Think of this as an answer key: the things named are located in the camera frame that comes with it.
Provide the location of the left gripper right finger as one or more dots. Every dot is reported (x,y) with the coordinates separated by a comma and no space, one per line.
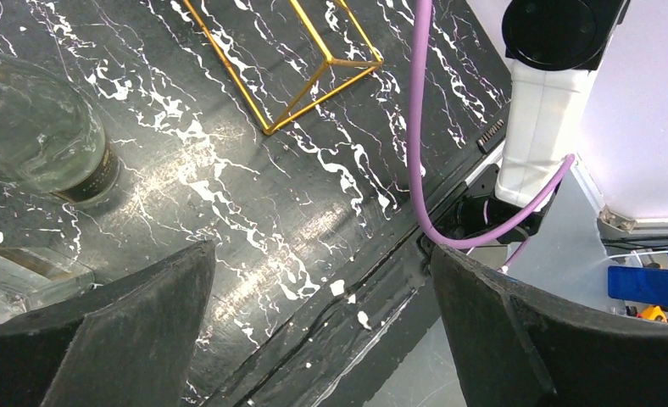
(514,344)

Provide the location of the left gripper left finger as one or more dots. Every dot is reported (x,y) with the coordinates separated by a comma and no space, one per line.
(127,343)

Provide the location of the clear tall glass bottle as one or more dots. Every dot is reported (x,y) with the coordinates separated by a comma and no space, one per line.
(51,140)

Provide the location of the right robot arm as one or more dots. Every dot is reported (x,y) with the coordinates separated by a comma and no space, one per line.
(556,49)

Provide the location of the blue object outside table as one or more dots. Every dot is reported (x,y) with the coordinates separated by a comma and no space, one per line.
(637,284)

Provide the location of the gold wire wine rack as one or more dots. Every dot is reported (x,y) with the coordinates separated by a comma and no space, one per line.
(287,57)

